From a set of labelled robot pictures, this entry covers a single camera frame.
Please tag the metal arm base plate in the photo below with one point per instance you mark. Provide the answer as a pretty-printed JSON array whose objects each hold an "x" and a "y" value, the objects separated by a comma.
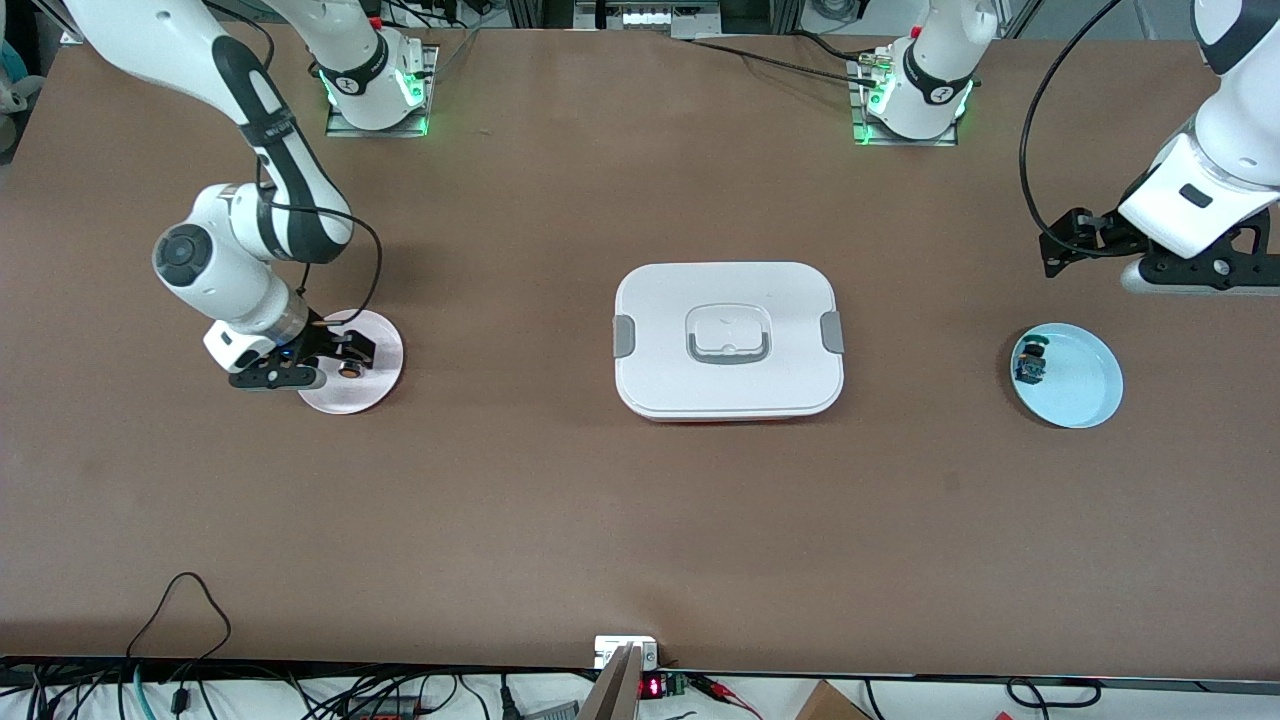
[
  {"x": 345, "y": 128},
  {"x": 870, "y": 138}
]

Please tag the white side desk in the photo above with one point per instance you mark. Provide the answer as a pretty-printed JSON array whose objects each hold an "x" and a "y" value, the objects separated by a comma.
[{"x": 950, "y": 705}]

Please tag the white round plate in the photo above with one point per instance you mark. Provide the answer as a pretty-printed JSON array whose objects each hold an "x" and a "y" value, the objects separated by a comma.
[{"x": 385, "y": 340}]

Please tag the brown cardboard box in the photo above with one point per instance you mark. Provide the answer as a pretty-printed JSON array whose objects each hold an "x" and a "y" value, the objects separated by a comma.
[{"x": 830, "y": 703}]

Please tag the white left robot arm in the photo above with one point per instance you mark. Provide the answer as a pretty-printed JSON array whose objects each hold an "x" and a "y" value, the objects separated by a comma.
[{"x": 1230, "y": 130}]

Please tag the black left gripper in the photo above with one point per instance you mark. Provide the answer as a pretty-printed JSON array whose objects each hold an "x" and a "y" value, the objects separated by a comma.
[{"x": 1073, "y": 236}]

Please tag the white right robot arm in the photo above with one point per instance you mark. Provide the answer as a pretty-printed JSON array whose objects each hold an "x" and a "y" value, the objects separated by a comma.
[{"x": 220, "y": 260}]

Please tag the white lidded lunch box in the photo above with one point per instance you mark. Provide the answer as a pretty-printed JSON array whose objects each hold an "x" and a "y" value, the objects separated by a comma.
[{"x": 730, "y": 390}]

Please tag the orange black push switch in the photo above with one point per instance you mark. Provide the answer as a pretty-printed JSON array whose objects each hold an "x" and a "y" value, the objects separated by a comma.
[{"x": 351, "y": 370}]

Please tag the white socket box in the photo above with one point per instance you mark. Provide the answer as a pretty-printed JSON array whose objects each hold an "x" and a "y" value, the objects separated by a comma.
[{"x": 612, "y": 648}]

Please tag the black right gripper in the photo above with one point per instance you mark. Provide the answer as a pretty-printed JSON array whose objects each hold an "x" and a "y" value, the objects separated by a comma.
[{"x": 327, "y": 345}]

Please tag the light blue round plate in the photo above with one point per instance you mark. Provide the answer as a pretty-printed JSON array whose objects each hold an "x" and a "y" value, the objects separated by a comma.
[{"x": 1080, "y": 380}]

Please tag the aluminium frame rack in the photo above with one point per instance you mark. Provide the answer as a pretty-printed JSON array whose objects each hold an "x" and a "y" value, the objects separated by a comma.
[{"x": 650, "y": 15}]

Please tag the aluminium profile bar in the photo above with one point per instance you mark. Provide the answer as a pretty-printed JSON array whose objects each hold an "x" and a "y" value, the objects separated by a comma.
[{"x": 612, "y": 690}]

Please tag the red digit display module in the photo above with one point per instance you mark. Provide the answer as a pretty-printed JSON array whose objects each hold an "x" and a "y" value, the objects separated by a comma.
[{"x": 652, "y": 687}]

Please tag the red black clip leads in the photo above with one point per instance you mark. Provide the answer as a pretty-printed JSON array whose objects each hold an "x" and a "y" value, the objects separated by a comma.
[{"x": 725, "y": 693}]

